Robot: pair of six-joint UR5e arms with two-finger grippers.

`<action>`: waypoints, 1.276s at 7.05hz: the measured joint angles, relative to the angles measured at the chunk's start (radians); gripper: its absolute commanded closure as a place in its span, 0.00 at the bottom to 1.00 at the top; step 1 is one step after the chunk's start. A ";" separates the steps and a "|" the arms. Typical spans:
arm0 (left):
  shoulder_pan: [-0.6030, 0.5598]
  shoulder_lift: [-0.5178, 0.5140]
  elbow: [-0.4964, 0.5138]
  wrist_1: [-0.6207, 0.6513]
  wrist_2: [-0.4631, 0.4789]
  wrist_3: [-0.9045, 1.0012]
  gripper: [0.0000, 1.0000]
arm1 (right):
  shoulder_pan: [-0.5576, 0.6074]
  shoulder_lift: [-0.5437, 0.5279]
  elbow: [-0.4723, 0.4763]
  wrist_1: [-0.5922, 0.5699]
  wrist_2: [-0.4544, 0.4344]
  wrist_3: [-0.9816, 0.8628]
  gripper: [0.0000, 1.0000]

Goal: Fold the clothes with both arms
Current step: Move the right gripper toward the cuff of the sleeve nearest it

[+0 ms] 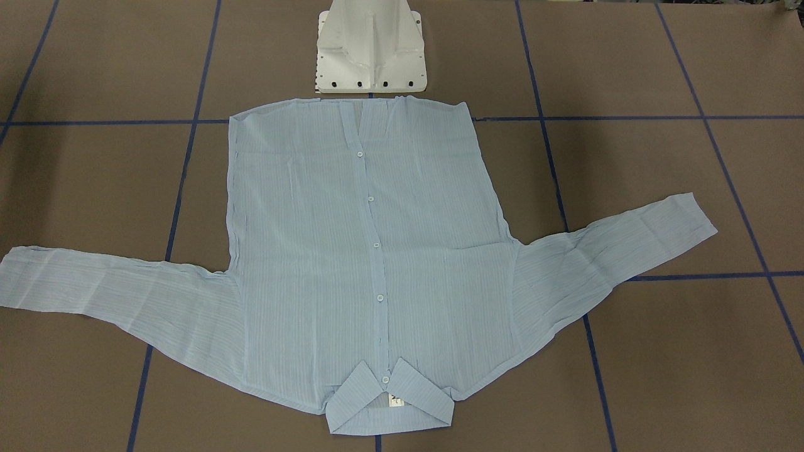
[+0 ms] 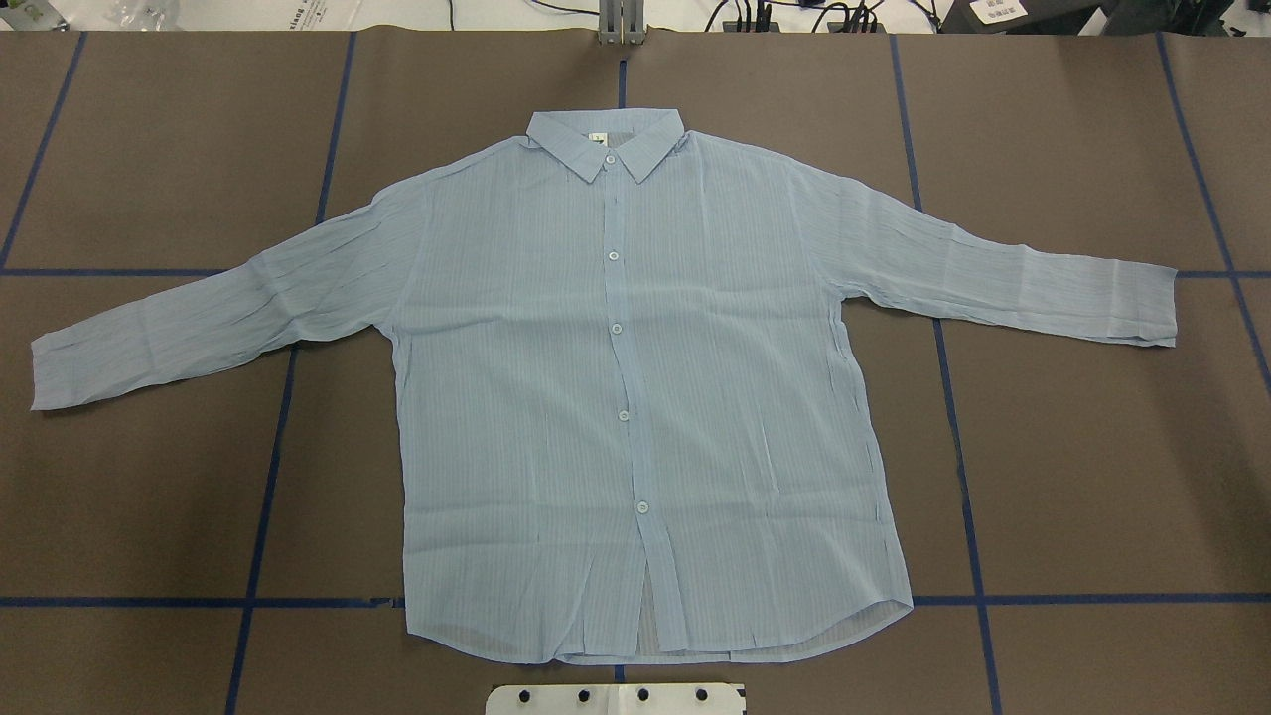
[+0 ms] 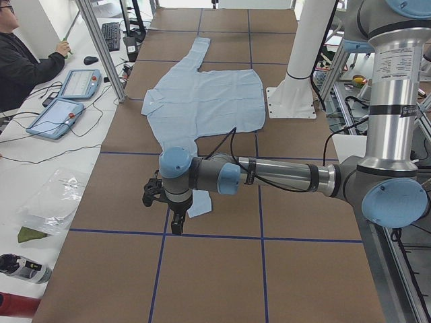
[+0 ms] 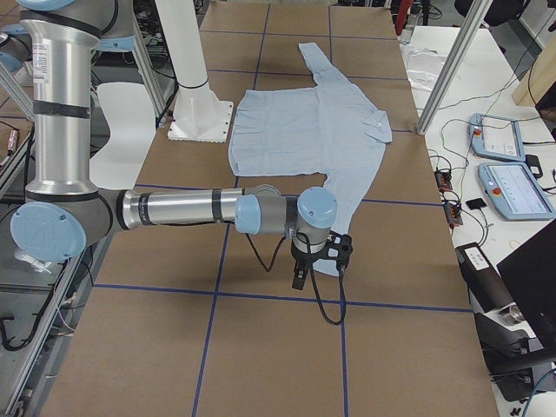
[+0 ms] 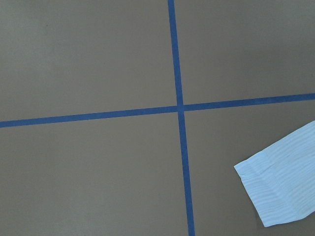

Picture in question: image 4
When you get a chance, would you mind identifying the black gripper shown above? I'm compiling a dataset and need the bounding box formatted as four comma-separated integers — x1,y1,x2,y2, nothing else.
291,245,314,290

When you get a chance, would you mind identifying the light blue button shirt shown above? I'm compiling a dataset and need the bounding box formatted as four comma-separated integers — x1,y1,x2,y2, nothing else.
228,42,394,278

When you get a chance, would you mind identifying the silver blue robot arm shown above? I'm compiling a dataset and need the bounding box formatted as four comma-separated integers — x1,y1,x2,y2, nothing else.
10,1,339,289

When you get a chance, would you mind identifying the orange circuit board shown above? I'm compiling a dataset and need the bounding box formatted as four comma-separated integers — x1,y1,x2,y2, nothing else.
434,170,453,192

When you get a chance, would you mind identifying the black label printer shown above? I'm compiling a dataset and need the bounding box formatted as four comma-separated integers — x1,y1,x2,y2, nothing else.
455,242,513,312

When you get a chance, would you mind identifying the black monitor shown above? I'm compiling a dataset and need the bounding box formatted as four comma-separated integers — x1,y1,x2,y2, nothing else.
498,222,555,347

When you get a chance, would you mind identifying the lower teach pendant tablet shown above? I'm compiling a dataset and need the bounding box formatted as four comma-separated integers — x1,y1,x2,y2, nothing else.
478,162,555,221

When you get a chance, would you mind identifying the teach pendant tablet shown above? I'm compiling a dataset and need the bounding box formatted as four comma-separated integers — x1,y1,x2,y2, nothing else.
478,162,555,221
469,113,526,162

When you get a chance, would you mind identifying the white plastic chair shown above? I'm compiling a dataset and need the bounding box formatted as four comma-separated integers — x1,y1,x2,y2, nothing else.
89,82,156,189

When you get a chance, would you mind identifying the upper teach pendant tablet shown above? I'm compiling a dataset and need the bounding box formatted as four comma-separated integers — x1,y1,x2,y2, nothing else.
469,113,526,162

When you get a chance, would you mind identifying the clear plastic bag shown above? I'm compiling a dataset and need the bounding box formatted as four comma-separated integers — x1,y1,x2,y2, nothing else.
400,44,447,92

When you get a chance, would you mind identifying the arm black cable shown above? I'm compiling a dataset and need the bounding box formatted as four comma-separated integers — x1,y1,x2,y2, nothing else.
243,229,348,326

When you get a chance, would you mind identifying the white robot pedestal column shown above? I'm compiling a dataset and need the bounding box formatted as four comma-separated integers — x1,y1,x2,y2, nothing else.
156,0,234,142

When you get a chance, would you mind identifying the aluminium frame post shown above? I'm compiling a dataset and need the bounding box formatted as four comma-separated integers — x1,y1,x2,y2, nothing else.
416,0,493,135

